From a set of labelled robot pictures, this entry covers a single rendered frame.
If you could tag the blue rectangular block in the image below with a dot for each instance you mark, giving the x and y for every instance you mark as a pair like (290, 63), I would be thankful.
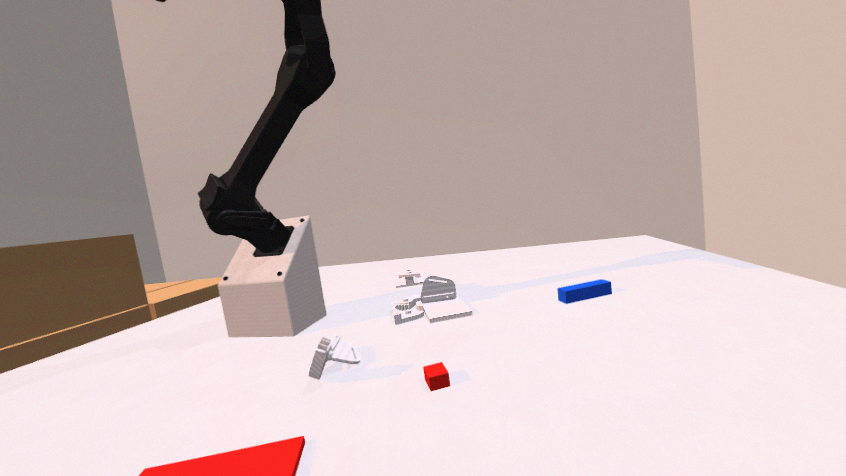
(571, 294)

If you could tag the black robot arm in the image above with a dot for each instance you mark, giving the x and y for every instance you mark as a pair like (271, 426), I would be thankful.
(228, 203)

